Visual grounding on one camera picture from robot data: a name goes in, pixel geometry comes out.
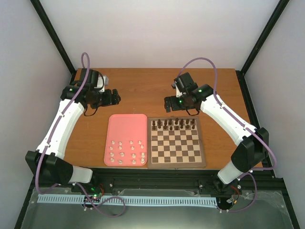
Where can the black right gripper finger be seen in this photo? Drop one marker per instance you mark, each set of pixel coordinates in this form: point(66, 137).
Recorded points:
point(168, 108)
point(167, 101)

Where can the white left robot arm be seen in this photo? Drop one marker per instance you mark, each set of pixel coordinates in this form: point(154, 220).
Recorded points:
point(47, 161)

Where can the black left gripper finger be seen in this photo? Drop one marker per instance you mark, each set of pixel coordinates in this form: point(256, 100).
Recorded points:
point(115, 99)
point(115, 93)

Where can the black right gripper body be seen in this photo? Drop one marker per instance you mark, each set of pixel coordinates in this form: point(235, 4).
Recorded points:
point(182, 105)

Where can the wooden chessboard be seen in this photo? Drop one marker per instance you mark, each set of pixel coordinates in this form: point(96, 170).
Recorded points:
point(176, 149)

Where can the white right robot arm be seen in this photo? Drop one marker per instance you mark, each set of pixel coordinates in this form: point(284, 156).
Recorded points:
point(251, 142)

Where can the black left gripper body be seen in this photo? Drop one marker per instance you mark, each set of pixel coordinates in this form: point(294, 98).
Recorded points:
point(100, 101)

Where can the pink plastic tray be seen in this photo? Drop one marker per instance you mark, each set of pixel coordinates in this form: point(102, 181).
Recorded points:
point(126, 128)

